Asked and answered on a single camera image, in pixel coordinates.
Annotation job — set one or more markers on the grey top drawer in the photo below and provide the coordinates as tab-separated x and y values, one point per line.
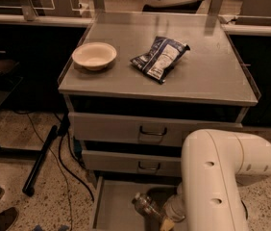
139	129

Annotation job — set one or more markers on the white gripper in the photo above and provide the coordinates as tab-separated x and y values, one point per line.
175	209

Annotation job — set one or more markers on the grey drawer cabinet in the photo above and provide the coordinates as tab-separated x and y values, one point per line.
169	104

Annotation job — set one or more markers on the clear plastic water bottle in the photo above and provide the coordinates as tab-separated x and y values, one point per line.
148	207

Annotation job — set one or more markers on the dark shoe lower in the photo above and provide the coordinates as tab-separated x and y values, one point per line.
8	218

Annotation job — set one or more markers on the grey drawer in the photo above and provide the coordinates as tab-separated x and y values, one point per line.
114	208
139	129
132	163

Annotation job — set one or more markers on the grey middle drawer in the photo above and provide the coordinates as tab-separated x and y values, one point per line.
132	163

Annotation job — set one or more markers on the grey bottom drawer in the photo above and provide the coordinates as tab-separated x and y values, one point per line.
114	208

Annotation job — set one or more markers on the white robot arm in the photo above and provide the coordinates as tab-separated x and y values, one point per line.
208	198

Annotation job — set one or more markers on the white paper bowl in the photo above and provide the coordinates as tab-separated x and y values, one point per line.
94	55

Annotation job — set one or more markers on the black office chair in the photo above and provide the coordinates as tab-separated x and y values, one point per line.
190	6

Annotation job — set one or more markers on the black table leg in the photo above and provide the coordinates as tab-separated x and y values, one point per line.
29	186

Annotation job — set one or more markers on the blue chip bag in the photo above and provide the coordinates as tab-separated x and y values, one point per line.
160	59

